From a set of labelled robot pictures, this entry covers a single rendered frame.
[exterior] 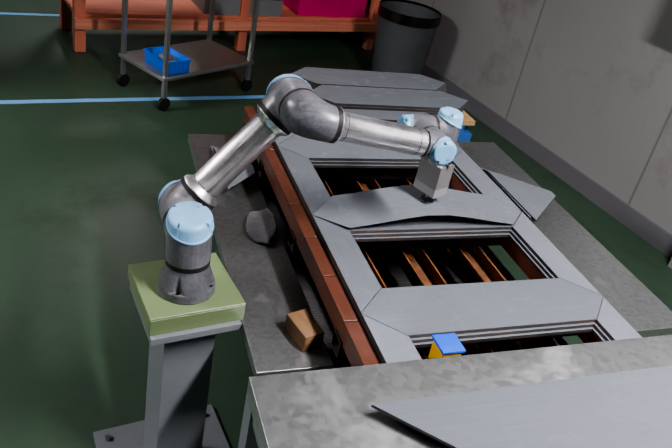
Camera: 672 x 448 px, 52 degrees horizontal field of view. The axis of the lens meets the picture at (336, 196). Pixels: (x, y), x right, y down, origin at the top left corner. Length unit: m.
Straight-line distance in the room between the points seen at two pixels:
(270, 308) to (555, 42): 3.43
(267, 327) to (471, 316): 0.54
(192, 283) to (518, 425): 0.92
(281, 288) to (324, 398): 0.84
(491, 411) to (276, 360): 0.70
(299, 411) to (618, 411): 0.57
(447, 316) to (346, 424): 0.68
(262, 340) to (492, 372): 0.70
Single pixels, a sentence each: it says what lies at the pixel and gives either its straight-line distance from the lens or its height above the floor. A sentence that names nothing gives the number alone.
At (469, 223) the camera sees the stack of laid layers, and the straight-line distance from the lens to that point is 2.21.
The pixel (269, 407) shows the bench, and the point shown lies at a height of 1.05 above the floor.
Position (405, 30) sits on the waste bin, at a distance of 5.38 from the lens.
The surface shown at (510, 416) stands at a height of 1.07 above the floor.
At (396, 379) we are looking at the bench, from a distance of 1.27.
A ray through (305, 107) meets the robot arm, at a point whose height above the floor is 1.25.
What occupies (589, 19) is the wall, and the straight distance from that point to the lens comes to 4.74.
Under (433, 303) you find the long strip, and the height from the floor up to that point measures 0.84.
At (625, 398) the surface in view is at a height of 1.07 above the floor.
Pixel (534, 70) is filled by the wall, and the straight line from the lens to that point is 5.05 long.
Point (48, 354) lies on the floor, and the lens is 2.77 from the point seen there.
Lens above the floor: 1.91
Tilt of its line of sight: 29 degrees down
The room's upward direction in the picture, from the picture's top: 12 degrees clockwise
